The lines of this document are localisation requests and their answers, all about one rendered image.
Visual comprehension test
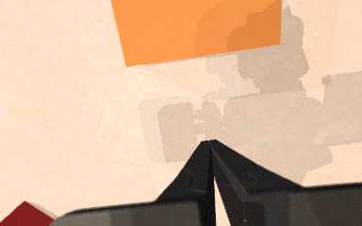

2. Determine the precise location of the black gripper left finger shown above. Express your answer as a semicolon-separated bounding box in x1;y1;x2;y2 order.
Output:
49;140;216;226

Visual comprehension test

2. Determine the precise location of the red square block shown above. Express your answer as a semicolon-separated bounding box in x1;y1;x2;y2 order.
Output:
0;201;54;226

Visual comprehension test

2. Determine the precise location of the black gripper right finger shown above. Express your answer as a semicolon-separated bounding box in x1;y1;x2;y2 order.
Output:
208;139;362;226

